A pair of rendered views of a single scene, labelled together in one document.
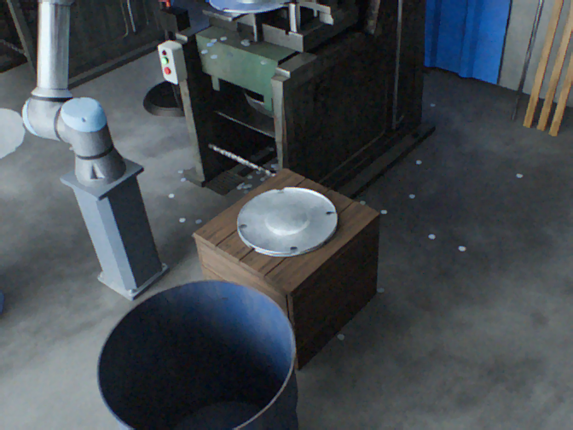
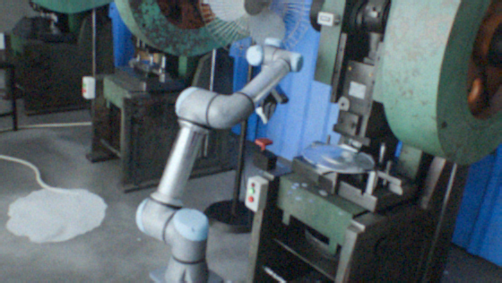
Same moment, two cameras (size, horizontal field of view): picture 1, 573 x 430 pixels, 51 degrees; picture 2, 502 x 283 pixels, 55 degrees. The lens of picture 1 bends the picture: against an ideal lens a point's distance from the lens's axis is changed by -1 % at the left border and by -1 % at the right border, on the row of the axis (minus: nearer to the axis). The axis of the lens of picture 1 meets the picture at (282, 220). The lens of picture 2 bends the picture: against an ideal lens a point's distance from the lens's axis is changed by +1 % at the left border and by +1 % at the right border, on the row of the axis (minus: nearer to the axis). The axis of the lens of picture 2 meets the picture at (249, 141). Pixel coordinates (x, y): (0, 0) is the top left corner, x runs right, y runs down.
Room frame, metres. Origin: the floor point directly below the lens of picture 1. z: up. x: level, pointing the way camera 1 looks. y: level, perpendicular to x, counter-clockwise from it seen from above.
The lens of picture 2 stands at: (0.15, 0.34, 1.48)
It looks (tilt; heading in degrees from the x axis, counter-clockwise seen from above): 20 degrees down; 2
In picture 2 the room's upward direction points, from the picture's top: 7 degrees clockwise
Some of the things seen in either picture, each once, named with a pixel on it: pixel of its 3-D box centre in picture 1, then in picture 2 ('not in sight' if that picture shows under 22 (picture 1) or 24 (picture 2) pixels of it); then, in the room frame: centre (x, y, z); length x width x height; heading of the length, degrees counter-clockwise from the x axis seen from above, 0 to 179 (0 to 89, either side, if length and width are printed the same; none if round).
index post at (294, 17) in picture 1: (294, 15); (372, 181); (1.88, -0.09, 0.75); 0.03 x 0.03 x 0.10; 45
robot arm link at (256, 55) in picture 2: not in sight; (263, 55); (2.08, 0.38, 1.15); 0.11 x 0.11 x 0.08; 62
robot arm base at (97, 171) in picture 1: (97, 158); (187, 263); (1.55, 0.54, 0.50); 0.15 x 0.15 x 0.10
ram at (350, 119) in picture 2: not in sight; (362, 96); (2.07, -0.03, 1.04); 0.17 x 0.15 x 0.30; 135
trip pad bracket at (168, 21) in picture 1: (176, 32); (263, 171); (2.15, 0.32, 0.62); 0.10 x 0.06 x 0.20; 45
